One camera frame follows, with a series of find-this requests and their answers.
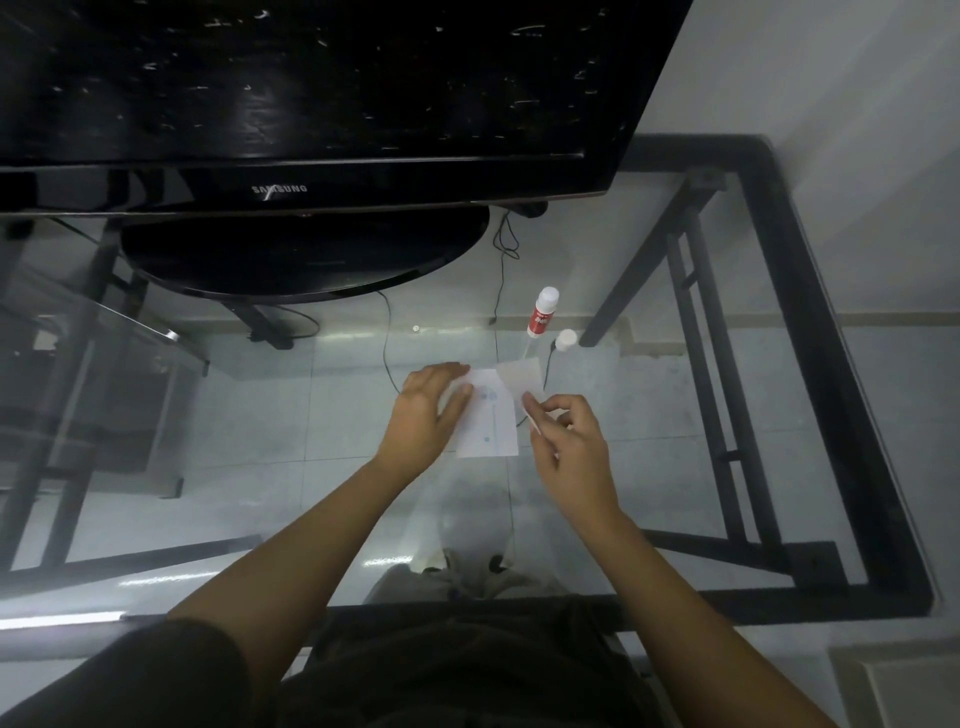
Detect thin black cable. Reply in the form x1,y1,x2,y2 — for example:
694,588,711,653
374,290,405,397
516,341,558,429
490,211,522,326

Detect person's dark shirt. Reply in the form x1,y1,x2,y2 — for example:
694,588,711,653
0,598,665,728

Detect red white glue stick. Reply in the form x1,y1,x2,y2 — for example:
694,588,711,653
526,285,562,341

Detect black oval television stand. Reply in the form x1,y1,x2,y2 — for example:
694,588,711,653
120,205,492,306

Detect person's left hand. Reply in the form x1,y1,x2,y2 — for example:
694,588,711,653
372,362,476,490

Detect person's right hand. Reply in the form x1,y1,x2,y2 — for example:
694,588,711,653
521,393,626,531

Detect person's grey shorts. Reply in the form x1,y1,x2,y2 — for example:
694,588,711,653
366,549,575,603

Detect beige panel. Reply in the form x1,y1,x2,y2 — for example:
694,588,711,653
827,642,960,728

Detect black flat screen television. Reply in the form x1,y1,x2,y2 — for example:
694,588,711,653
0,0,695,219

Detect white paper sheet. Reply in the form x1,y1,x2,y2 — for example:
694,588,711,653
448,366,521,460

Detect black metal glass table frame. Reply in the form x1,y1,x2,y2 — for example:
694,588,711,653
0,134,939,663

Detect small translucent paper piece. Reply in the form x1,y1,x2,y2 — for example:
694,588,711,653
495,357,548,434

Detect person's left forearm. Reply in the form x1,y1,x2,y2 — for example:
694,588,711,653
166,456,423,700

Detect person's right forearm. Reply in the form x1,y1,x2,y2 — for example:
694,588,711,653
577,508,839,728

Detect glass lower shelf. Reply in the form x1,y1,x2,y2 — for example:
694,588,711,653
0,225,213,500

